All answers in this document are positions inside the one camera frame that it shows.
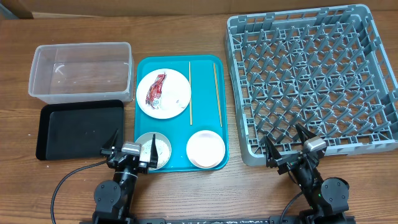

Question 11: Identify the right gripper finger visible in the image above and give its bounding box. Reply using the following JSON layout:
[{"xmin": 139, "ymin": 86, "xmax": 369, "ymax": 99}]
[
  {"xmin": 295, "ymin": 123, "xmax": 318, "ymax": 146},
  {"xmin": 264, "ymin": 136, "xmax": 282, "ymax": 167}
]

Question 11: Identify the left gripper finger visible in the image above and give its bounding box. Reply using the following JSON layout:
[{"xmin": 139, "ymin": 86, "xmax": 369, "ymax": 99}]
[
  {"xmin": 149, "ymin": 134, "xmax": 158, "ymax": 169},
  {"xmin": 101, "ymin": 129, "xmax": 119, "ymax": 151}
]

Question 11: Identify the small grey bowl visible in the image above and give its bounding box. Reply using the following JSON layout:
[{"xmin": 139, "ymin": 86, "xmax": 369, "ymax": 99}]
[{"xmin": 136, "ymin": 132, "xmax": 172, "ymax": 170}]

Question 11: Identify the white pink bowl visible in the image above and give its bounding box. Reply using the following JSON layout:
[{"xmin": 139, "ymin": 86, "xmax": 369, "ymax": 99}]
[{"xmin": 186, "ymin": 130, "xmax": 226, "ymax": 169}]

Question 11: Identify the red snack wrapper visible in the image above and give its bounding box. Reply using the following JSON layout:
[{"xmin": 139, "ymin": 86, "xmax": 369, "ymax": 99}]
[{"xmin": 146, "ymin": 73, "xmax": 167, "ymax": 110}]

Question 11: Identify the white wrapper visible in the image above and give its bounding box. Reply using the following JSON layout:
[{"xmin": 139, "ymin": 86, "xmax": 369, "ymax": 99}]
[{"xmin": 160, "ymin": 91, "xmax": 184, "ymax": 110}]

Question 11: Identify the wooden chopstick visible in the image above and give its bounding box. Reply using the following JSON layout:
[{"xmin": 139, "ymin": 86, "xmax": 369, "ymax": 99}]
[
  {"xmin": 188, "ymin": 61, "xmax": 193, "ymax": 126},
  {"xmin": 213, "ymin": 63, "xmax": 223, "ymax": 127}
]

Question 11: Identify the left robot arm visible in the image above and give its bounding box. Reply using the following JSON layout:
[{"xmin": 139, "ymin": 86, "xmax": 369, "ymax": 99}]
[{"xmin": 93, "ymin": 130, "xmax": 158, "ymax": 223}]

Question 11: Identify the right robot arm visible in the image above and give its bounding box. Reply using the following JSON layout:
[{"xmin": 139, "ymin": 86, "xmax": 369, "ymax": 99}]
[{"xmin": 261, "ymin": 124, "xmax": 356, "ymax": 224}]

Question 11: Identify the black rectangular tray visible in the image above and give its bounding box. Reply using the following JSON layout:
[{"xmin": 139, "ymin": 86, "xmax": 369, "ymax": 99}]
[{"xmin": 35, "ymin": 100, "xmax": 124, "ymax": 161}]

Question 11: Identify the teal serving tray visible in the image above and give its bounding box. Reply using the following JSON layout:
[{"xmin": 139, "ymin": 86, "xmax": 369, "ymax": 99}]
[{"xmin": 134, "ymin": 55, "xmax": 229, "ymax": 172}]

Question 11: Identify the grey plastic dish rack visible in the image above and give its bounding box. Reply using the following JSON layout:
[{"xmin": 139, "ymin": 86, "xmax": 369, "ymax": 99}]
[{"xmin": 225, "ymin": 4, "xmax": 397, "ymax": 166}]

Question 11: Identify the large white plate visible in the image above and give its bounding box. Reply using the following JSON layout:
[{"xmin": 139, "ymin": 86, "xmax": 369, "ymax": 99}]
[{"xmin": 136, "ymin": 68, "xmax": 192, "ymax": 119}]

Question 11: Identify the clear plastic bin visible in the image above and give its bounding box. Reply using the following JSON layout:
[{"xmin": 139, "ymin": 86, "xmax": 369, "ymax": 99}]
[{"xmin": 28, "ymin": 42, "xmax": 134, "ymax": 104}]

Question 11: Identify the left black cable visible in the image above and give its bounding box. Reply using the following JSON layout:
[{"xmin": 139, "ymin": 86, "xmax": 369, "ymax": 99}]
[{"xmin": 50, "ymin": 159, "xmax": 109, "ymax": 224}]

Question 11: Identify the black cable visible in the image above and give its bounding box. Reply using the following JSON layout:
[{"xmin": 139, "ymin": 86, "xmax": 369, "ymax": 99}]
[
  {"xmin": 50, "ymin": 159, "xmax": 109, "ymax": 224},
  {"xmin": 279, "ymin": 191, "xmax": 304, "ymax": 224}
]

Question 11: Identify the right black cable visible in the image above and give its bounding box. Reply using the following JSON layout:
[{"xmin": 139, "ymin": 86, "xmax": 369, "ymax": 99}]
[{"xmin": 279, "ymin": 191, "xmax": 304, "ymax": 224}]

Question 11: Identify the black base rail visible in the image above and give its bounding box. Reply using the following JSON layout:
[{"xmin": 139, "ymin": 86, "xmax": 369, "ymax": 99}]
[{"xmin": 79, "ymin": 215, "xmax": 355, "ymax": 224}]

